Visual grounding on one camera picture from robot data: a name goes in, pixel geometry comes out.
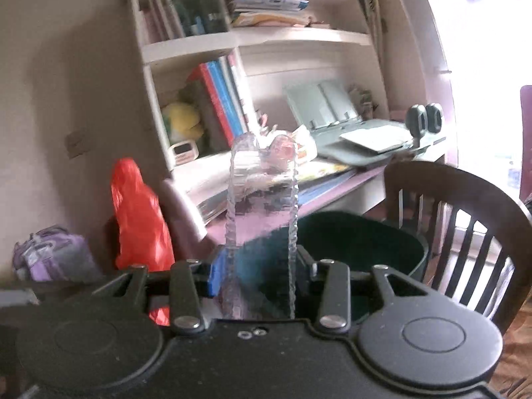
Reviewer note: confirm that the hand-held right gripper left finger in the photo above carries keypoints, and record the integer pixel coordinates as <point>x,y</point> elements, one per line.
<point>214,278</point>

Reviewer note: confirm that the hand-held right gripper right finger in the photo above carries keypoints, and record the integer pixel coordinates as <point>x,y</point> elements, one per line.
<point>307,268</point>

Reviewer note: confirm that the dark green deer-print bin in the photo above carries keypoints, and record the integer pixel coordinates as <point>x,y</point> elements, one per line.
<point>353,249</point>

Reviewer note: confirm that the clear plastic bottle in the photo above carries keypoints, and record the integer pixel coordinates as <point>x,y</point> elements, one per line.
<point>262,216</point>

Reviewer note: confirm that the red plastic bag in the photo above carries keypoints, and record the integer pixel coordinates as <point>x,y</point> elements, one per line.
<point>137,216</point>

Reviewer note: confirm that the purple grey backpack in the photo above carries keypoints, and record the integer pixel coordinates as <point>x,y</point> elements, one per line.
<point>50,253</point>

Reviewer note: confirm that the blue folder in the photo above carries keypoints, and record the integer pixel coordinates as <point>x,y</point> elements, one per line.
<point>328,189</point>

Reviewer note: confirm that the colourful picture book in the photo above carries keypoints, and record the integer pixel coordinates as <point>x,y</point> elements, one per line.
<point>324,170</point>

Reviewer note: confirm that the green tilting desk board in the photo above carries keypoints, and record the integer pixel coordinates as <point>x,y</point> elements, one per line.
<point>328,145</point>

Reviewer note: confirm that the white digital timer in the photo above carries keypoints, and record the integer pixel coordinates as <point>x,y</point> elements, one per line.
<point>184,151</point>

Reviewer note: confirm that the yellow plush toy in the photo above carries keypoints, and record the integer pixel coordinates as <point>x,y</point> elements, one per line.
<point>183,120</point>

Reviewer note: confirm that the dark wooden chair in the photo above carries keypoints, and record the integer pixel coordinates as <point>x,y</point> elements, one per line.
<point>457,187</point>

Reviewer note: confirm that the row of upright books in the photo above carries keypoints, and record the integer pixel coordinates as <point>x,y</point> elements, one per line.
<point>220,99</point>

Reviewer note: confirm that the orange printed bedsheet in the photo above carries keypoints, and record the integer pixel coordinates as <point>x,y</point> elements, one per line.
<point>515,353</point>

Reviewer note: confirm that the white desk hutch shelf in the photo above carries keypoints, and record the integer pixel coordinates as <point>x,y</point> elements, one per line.
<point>187,48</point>

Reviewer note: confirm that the window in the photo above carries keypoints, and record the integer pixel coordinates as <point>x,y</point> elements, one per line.
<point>478,70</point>

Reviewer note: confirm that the stack of booklets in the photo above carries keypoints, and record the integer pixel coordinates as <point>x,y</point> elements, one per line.
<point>266,8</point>

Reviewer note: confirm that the pink folders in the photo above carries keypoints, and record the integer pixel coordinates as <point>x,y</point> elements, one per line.
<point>160,18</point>

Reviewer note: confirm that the wall outlet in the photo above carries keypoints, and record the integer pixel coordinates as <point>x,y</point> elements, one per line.
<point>75,144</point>

